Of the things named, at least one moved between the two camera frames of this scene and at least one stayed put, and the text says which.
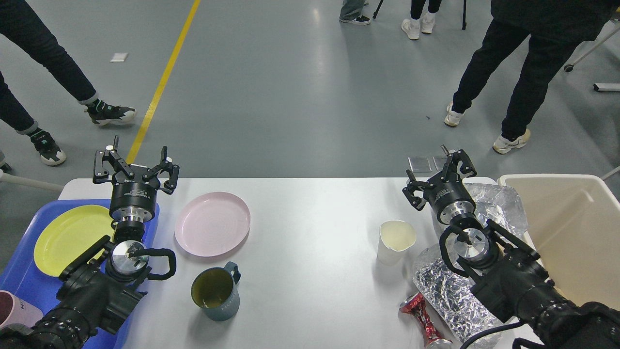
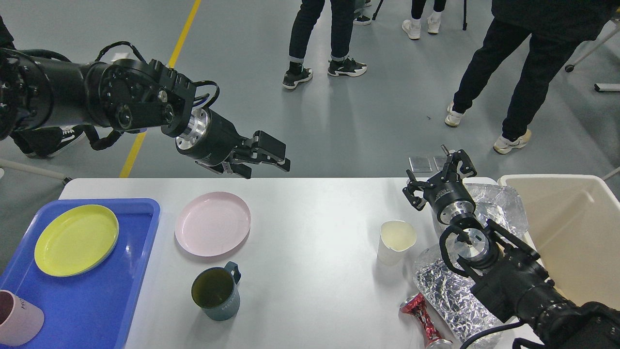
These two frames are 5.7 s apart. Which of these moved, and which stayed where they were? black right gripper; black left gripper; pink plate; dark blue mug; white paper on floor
Moved: black left gripper
Stayed: pink plate; white paper on floor; dark blue mug; black right gripper
